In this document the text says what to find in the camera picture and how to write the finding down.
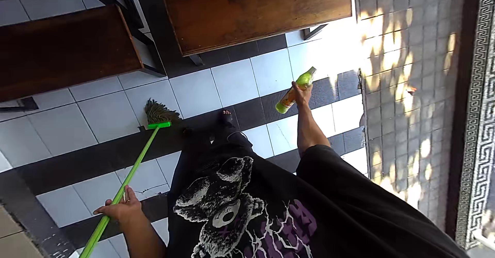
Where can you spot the person's left hand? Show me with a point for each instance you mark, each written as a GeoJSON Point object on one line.
{"type": "Point", "coordinates": [124, 210]}

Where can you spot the person's legs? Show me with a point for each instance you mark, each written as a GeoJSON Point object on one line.
{"type": "Point", "coordinates": [228, 131]}

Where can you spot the person's body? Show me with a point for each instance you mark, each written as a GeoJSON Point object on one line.
{"type": "Point", "coordinates": [278, 196]}

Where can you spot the dark brown wooden table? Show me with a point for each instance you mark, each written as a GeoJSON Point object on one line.
{"type": "Point", "coordinates": [69, 49]}

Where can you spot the person's right forearm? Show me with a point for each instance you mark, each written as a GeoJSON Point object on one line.
{"type": "Point", "coordinates": [310, 128]}

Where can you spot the person's right thumb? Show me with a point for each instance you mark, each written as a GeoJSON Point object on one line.
{"type": "Point", "coordinates": [296, 86]}

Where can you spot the green mop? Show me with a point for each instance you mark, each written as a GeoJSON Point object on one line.
{"type": "Point", "coordinates": [143, 152]}

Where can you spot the person's right hand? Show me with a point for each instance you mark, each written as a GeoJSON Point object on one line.
{"type": "Point", "coordinates": [303, 95]}

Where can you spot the person's left fingers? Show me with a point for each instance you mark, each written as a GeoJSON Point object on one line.
{"type": "Point", "coordinates": [132, 197]}

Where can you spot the small red object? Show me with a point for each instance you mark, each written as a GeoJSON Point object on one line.
{"type": "Point", "coordinates": [411, 90]}

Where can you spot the person's left forearm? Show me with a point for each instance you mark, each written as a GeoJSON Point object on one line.
{"type": "Point", "coordinates": [141, 234]}

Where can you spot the yellow-green liquid bottle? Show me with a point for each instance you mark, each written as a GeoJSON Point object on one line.
{"type": "Point", "coordinates": [287, 100]}

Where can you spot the person's left thumb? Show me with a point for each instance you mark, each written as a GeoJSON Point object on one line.
{"type": "Point", "coordinates": [104, 210]}

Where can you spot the person's right fingers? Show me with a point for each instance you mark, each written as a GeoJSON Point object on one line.
{"type": "Point", "coordinates": [309, 89]}

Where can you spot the lighter brown wooden table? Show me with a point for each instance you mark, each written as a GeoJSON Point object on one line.
{"type": "Point", "coordinates": [259, 12]}

